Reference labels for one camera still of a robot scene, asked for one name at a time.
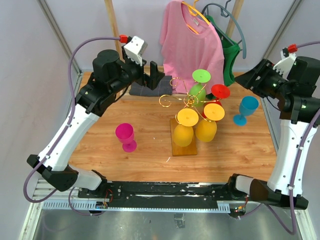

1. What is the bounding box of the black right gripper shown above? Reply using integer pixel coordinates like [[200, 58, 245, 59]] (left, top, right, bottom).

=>
[[234, 58, 293, 100]]

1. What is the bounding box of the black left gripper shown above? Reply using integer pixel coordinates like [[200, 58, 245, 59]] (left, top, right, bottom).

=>
[[110, 45, 165, 95]]

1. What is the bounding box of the blue wine glass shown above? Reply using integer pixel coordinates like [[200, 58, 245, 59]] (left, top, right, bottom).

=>
[[233, 96, 259, 127]]

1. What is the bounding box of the magenta wine glass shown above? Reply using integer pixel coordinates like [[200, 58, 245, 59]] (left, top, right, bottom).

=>
[[115, 123, 137, 153]]

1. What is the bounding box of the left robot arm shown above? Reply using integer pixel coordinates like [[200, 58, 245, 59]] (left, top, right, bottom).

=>
[[27, 41, 165, 198]]

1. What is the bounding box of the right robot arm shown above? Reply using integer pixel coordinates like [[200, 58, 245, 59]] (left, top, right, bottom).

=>
[[226, 56, 320, 210]]

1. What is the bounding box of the red wine glass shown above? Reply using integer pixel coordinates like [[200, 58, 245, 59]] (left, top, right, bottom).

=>
[[201, 84, 231, 122]]

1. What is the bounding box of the green wine glass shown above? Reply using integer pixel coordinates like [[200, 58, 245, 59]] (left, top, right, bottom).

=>
[[188, 69, 211, 102]]

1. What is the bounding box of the yellow wine glass front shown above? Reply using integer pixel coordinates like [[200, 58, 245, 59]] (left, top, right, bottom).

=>
[[173, 108, 199, 147]]

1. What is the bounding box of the yellow wine glass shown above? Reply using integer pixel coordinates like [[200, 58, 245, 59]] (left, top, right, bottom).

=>
[[195, 103, 225, 143], [173, 108, 199, 147]]

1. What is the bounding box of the yellow wine glass rear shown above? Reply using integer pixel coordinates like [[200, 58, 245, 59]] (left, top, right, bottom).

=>
[[195, 103, 225, 143]]

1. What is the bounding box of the wooden rack base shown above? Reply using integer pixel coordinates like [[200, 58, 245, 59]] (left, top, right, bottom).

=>
[[170, 118, 198, 157]]

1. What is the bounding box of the folded dark grey cloth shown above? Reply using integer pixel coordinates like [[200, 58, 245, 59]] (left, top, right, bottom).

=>
[[129, 75, 173, 97]]

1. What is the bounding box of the green tank top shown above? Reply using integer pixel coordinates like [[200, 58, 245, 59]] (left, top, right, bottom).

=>
[[205, 15, 241, 87]]

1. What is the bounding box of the pink t-shirt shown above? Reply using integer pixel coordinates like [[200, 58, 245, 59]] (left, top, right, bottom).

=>
[[159, 0, 225, 94]]

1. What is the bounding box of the grey clothes hanger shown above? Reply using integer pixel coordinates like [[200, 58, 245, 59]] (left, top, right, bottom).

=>
[[201, 0, 247, 59]]

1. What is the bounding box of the orange clothes hanger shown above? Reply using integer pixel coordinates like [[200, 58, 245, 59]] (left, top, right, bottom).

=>
[[179, 0, 213, 38]]

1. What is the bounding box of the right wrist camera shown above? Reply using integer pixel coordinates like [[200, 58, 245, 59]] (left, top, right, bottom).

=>
[[272, 43, 298, 75]]

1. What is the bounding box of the gold wire glass rack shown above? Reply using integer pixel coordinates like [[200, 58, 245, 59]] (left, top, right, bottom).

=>
[[158, 91, 205, 115]]

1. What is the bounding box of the wooden clothes rack frame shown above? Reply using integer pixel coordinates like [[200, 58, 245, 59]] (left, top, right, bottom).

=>
[[104, 0, 245, 101]]

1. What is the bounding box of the aluminium frame rail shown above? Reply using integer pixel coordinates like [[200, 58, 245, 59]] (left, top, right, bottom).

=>
[[36, 0, 83, 76]]

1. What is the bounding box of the white slotted cable duct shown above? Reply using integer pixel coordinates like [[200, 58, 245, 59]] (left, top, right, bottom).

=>
[[42, 199, 231, 214]]

